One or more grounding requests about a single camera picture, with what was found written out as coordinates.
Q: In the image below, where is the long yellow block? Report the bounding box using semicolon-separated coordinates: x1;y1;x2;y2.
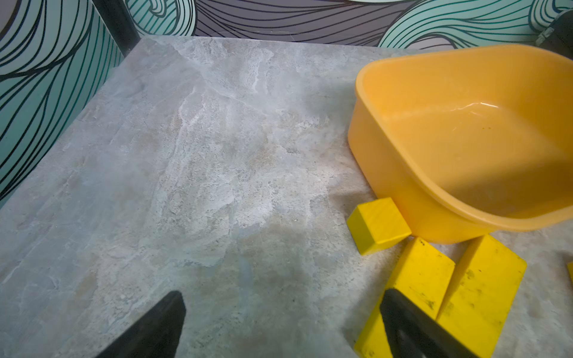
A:
437;235;527;357
354;237;455;357

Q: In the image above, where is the orange plastic tub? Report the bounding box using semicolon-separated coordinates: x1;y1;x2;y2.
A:
348;44;572;244

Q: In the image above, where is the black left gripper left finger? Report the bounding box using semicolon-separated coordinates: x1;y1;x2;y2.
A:
97;291;187;358

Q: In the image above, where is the small yellow cube block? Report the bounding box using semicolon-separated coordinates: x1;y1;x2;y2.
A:
347;198;412;256

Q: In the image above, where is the black corner frame post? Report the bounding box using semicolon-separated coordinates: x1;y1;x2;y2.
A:
92;0;140;57

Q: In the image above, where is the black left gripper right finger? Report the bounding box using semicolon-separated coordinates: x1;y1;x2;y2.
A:
380;289;475;357

